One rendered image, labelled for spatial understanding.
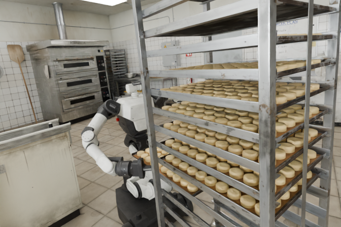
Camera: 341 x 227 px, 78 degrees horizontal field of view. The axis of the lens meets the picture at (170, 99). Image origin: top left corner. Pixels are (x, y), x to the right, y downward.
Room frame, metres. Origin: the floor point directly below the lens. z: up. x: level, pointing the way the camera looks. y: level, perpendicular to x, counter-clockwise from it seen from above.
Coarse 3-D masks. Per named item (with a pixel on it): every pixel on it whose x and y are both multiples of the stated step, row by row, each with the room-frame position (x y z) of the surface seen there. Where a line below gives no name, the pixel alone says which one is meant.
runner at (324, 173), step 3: (312, 168) 0.80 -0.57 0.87; (315, 168) 0.79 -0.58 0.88; (318, 168) 0.78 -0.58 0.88; (321, 168) 0.77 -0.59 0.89; (312, 171) 0.80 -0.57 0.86; (315, 171) 0.79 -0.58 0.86; (318, 171) 0.78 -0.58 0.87; (321, 171) 0.77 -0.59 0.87; (324, 171) 0.76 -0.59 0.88; (327, 171) 0.75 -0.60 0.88; (321, 174) 0.77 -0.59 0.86; (324, 174) 0.76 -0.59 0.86; (327, 174) 0.75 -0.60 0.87; (321, 177) 0.75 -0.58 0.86; (324, 177) 0.75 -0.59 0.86; (327, 177) 0.75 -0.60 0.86
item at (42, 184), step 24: (24, 144) 1.52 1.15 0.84; (48, 144) 1.63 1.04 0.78; (0, 168) 1.40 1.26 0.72; (24, 168) 1.50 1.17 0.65; (48, 168) 1.61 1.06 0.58; (72, 168) 1.74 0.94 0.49; (0, 192) 1.37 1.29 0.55; (24, 192) 1.47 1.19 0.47; (48, 192) 1.58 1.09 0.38; (72, 192) 1.71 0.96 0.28; (0, 216) 1.35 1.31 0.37; (24, 216) 1.44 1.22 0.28; (48, 216) 1.55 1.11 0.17; (72, 216) 1.71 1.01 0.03
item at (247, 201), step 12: (168, 156) 1.02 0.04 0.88; (180, 168) 0.90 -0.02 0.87; (192, 168) 0.87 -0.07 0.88; (204, 180) 0.78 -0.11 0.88; (216, 180) 0.77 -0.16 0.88; (300, 180) 0.72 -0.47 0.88; (228, 192) 0.69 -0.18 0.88; (240, 192) 0.68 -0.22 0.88; (288, 192) 0.66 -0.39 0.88; (240, 204) 0.64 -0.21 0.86; (252, 204) 0.62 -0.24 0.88
